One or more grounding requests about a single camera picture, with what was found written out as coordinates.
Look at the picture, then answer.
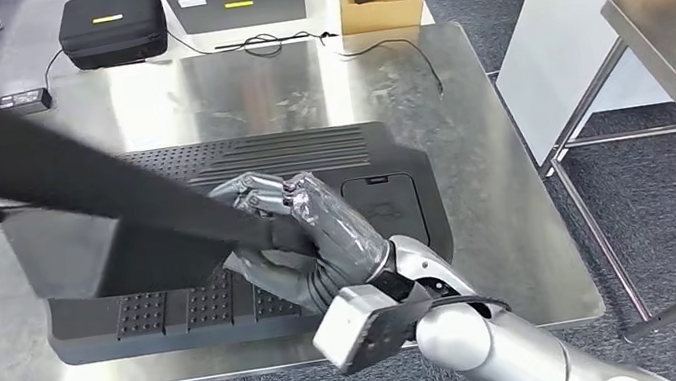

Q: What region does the stainless steel workbench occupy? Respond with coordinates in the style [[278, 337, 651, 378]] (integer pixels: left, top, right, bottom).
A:
[[0, 0, 614, 381]]

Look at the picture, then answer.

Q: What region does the black plastic frame part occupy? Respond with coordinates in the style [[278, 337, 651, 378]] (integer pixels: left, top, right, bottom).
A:
[[0, 9, 318, 316]]

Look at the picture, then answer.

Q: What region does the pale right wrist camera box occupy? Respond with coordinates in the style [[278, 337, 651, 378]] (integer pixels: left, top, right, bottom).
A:
[[305, 279, 409, 381]]

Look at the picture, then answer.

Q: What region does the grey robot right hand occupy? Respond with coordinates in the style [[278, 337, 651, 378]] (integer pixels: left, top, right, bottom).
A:
[[205, 152, 402, 319]]

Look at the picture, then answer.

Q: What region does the brown cardboard box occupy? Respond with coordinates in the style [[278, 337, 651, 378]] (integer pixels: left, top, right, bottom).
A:
[[337, 0, 430, 39]]

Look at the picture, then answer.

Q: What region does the black zip case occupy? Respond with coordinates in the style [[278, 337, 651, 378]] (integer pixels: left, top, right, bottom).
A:
[[53, 0, 174, 75]]

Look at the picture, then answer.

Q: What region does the large black engine cover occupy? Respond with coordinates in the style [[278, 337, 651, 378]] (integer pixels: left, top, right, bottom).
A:
[[22, 106, 464, 373]]

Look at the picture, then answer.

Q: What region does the white cabinet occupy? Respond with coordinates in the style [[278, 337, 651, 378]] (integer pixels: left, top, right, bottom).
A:
[[483, 0, 676, 173]]

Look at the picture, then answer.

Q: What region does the black power adapter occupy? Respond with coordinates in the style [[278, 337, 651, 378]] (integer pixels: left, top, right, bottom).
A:
[[0, 86, 55, 121]]

